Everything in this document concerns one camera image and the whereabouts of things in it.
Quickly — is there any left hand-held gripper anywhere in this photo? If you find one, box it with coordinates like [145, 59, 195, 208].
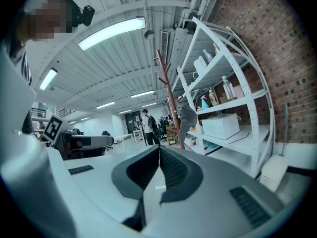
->
[43, 114, 115, 160]

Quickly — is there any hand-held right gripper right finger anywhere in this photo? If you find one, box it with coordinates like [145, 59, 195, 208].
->
[148, 145, 286, 238]

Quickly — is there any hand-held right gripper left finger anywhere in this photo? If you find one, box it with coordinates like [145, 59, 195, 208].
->
[63, 144, 161, 232]

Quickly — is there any brown wooden coat stand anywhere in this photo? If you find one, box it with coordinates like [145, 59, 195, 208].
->
[153, 49, 186, 150]

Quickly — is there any grey fabric item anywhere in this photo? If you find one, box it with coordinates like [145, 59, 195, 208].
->
[177, 104, 198, 143]

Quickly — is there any white table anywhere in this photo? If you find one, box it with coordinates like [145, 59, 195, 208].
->
[111, 132, 135, 151]
[132, 128, 145, 143]

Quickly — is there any long ceiling light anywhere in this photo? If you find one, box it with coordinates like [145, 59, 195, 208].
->
[77, 16, 147, 52]
[39, 67, 58, 92]
[95, 101, 116, 110]
[130, 90, 156, 99]

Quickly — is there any white plastic bin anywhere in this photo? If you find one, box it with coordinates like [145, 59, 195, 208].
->
[258, 154, 290, 193]

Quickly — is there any wooden chair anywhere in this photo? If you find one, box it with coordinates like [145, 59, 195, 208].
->
[165, 124, 179, 146]

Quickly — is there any black metal railing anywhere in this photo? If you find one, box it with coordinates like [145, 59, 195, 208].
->
[30, 107, 47, 119]

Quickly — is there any white microwave oven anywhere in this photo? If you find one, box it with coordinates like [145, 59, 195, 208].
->
[201, 113, 241, 141]

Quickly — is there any yellow liquid bottle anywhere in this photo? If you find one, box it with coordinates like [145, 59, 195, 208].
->
[208, 90, 219, 107]

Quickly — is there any white metal shelf rack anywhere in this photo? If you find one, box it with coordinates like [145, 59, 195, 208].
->
[170, 16, 276, 179]

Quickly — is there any person's striped grey shirt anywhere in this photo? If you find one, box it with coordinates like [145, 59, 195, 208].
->
[4, 37, 33, 87]

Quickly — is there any pink box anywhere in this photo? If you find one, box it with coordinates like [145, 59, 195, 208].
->
[232, 84, 245, 100]

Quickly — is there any clear plastic bottle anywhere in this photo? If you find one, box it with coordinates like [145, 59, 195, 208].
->
[221, 75, 236, 102]

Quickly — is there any ceiling air conditioner unit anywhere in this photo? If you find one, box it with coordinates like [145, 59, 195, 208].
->
[160, 27, 196, 64]

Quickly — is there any white plastic jug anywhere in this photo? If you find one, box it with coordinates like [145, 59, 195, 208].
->
[193, 56, 208, 78]

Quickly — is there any person's head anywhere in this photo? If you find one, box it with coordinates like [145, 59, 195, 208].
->
[17, 0, 82, 43]

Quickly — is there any grey broom handle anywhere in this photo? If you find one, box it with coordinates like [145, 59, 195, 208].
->
[278, 102, 290, 157]

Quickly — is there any black head-mounted camera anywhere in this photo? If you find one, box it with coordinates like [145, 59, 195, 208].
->
[74, 4, 96, 27]

